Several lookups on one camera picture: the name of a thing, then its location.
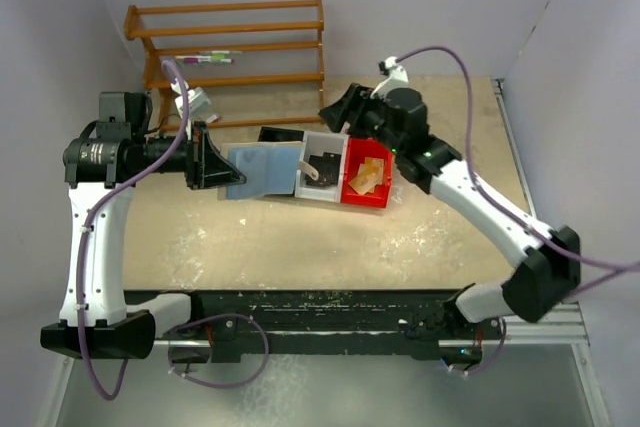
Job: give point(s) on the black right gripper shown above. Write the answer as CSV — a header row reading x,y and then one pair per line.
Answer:
x,y
357,110

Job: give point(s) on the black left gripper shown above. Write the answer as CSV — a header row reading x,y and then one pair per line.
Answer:
x,y
197,156

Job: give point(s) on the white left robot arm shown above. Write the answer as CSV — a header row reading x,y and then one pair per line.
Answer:
x,y
102,168

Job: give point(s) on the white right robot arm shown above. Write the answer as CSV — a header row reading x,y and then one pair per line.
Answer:
x,y
543,258

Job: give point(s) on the black VIP cards stack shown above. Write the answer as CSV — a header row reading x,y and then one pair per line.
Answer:
x,y
328,167

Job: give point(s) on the gold VIP cards stack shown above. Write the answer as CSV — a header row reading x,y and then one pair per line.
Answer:
x,y
370,174

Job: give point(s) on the red plastic bin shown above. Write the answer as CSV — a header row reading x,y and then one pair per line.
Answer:
x,y
357,151

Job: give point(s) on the white plastic bin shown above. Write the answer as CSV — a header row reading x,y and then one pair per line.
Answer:
x,y
316,143

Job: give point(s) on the black plastic bin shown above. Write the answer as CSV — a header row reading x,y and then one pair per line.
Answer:
x,y
277,135

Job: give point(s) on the pink marker pen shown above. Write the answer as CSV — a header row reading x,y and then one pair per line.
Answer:
x,y
199,59

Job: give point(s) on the green marker pen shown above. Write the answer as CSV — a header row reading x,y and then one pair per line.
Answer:
x,y
220,53

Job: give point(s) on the wooden shelf rack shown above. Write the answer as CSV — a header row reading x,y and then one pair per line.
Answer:
x,y
135,28

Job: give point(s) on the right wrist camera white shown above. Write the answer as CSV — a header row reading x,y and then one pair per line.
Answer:
x,y
395,76

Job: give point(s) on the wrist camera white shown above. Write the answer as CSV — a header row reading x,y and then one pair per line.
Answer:
x,y
395,76
197,98

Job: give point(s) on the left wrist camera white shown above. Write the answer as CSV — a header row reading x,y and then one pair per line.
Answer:
x,y
197,98

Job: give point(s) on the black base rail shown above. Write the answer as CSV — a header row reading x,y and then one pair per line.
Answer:
x,y
224,325

